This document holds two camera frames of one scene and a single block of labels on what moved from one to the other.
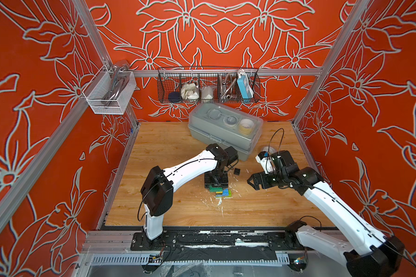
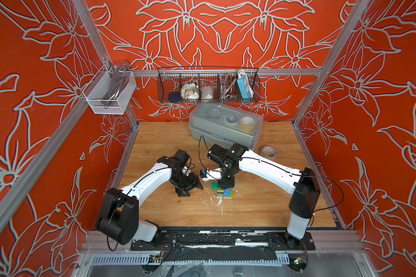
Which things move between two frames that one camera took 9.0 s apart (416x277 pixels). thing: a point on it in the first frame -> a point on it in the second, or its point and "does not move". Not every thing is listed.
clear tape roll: [271, 150] does not move
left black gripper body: [218, 179] -> [182, 183]
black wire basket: [190, 85] does not move
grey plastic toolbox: [226, 126] does not move
